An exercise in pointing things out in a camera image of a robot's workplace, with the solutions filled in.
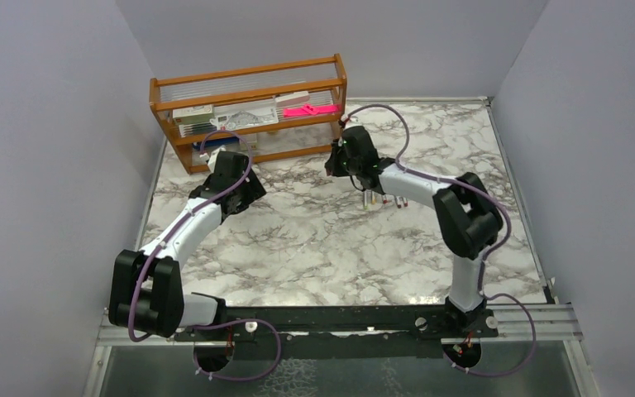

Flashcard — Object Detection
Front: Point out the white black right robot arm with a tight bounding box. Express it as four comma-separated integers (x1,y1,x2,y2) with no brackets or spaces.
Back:
325,126,504,337

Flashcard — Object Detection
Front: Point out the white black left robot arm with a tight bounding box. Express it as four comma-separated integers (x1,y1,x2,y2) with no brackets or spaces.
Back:
107,151,265,342

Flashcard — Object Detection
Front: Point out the blue box on shelf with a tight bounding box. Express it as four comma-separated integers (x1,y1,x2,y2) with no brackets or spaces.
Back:
191,136,239,151

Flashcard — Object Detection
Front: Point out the small white box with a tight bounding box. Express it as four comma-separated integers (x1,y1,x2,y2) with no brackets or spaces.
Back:
240,134,258,151

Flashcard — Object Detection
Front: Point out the white protractor ruler pack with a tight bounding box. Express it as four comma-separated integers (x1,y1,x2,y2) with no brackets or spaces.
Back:
210,107,279,131

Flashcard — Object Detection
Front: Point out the white green box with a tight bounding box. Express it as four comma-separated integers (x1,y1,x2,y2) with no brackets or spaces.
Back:
171,104,214,125

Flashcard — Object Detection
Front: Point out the pink plastic clip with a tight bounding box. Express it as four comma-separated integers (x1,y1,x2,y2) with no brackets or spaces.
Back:
283,103,341,117

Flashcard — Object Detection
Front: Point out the pink white eraser box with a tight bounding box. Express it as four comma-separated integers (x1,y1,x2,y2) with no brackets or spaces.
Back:
274,91,310,108

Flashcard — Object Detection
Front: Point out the wooden shelf rack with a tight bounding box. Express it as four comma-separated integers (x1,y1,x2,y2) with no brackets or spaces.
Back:
149,54,347,174

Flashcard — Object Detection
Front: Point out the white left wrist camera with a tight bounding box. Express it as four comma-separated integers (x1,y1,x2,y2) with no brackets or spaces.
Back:
199,146,227,173

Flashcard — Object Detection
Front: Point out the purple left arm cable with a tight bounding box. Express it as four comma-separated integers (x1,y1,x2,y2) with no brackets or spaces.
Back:
127,130,284,383

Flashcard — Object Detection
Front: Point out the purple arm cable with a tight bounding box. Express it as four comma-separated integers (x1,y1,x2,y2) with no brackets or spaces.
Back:
127,130,284,383
339,103,539,379

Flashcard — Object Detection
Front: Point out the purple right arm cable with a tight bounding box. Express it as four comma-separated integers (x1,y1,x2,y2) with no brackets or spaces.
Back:
339,103,539,379

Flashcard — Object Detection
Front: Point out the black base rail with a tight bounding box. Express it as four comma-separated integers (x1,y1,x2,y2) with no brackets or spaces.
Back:
173,304,499,369

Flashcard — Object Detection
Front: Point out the aluminium frame rail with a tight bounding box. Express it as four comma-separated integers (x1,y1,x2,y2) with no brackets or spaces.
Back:
490,304,584,342

